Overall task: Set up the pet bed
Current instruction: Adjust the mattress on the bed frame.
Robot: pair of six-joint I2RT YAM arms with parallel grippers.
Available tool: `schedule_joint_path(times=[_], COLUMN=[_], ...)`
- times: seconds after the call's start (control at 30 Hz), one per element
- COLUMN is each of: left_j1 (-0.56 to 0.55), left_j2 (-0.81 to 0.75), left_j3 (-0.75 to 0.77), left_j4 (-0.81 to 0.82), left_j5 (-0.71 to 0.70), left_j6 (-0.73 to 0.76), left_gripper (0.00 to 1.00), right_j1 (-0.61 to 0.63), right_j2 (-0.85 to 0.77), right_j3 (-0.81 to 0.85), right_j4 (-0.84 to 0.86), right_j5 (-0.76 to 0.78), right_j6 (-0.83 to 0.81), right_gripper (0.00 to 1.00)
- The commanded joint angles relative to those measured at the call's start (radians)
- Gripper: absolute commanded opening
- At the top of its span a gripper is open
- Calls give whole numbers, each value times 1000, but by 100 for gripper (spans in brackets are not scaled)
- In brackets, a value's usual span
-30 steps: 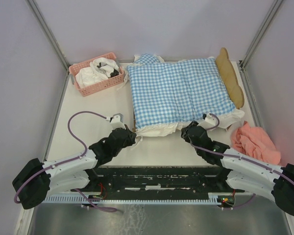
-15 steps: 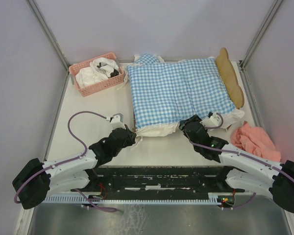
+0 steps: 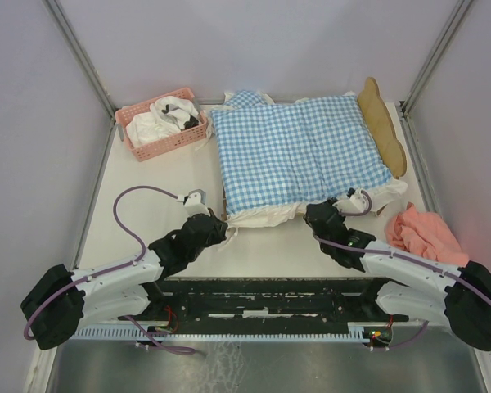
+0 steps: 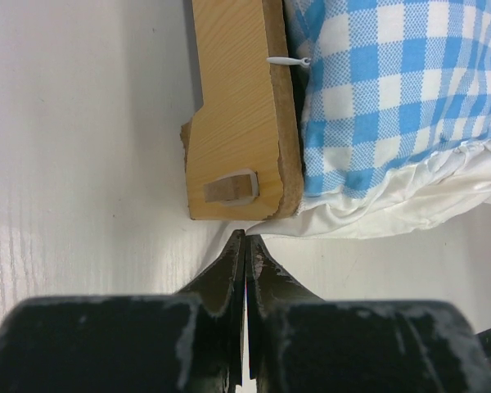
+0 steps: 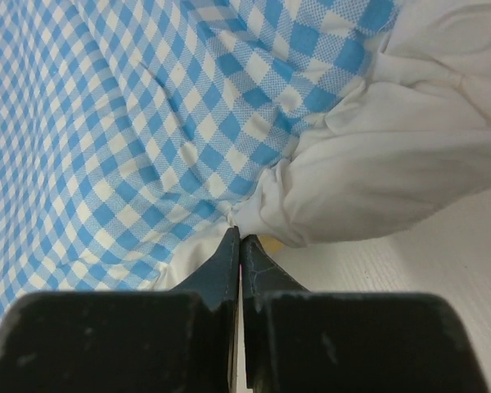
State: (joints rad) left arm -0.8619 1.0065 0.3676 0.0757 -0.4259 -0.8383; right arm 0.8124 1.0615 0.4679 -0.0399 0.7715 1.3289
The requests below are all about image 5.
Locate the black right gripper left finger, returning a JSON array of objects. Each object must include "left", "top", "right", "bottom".
[{"left": 0, "top": 228, "right": 240, "bottom": 392}]

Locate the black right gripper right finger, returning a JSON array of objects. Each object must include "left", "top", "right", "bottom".
[{"left": 240, "top": 236, "right": 489, "bottom": 392}]

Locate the blue gingham mattress pad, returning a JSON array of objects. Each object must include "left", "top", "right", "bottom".
[{"left": 0, "top": 1, "right": 491, "bottom": 319}]

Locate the wooden pet bed frame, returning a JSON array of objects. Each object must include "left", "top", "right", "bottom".
[{"left": 259, "top": 237, "right": 284, "bottom": 253}]

